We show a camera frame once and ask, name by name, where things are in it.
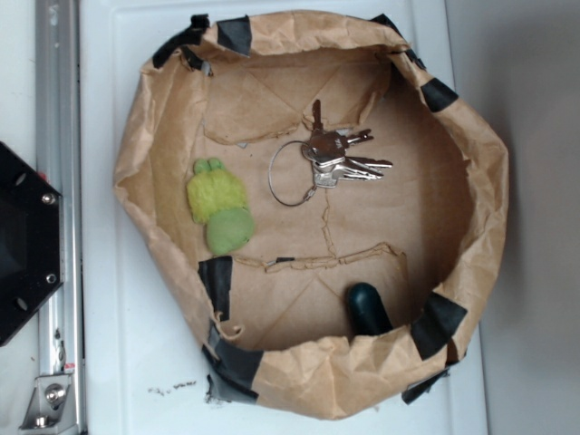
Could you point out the silver key bunch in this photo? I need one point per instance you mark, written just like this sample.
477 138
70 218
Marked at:
326 151

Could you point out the brown paper bag bin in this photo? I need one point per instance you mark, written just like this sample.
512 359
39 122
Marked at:
272 316

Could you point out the green yellow plush toy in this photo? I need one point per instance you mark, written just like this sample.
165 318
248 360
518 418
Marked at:
218 201

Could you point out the dark green rounded object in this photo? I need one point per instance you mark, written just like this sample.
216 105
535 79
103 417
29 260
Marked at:
366 310

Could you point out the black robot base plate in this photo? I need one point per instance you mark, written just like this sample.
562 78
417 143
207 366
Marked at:
31 265

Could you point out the aluminium extrusion rail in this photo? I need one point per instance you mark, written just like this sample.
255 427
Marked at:
58 157

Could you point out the metal corner bracket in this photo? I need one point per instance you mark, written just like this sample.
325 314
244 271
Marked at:
51 409

